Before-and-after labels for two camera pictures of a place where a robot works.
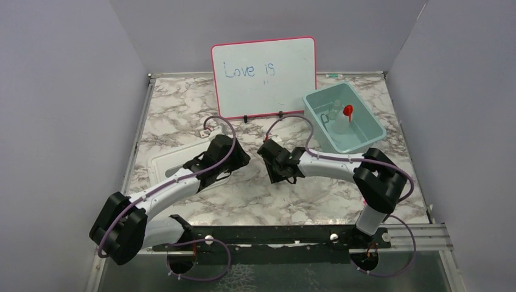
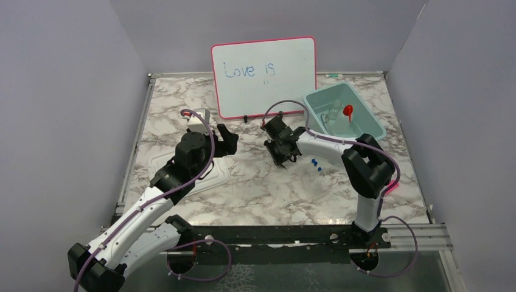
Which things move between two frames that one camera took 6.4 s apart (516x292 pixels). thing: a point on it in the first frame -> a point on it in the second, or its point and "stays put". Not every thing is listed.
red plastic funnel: x=347 y=111 stays put
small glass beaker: x=333 y=111 stays put
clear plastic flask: x=341 y=125 stays put
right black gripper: x=274 y=177 -> x=277 y=160
